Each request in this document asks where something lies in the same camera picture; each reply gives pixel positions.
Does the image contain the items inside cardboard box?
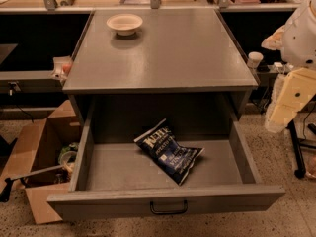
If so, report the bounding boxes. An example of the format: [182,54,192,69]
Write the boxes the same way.
[54,142,79,184]

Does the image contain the black stand leg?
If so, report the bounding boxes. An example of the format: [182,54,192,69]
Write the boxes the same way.
[288,120,306,179]

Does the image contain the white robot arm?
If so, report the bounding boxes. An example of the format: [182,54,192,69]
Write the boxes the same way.
[262,0,316,133]

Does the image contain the cardboard box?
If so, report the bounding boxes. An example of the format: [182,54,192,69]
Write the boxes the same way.
[0,100,82,224]

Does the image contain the grey open drawer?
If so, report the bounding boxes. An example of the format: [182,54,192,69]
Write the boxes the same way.
[46,97,286,222]

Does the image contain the grabber stick tool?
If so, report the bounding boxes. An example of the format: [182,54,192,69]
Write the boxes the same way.
[0,164,65,203]

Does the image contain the white paper bowl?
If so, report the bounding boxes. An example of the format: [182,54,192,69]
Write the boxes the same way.
[107,14,143,36]

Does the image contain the black drawer handle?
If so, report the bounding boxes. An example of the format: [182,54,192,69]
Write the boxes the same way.
[149,200,188,215]

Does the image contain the grey cabinet counter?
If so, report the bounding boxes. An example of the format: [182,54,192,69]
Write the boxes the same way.
[63,8,258,122]

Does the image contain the white cylindrical bottle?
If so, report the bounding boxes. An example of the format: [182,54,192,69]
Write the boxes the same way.
[247,51,264,69]

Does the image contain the blue chip bag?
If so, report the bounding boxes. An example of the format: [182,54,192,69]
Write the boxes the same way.
[134,119,204,186]

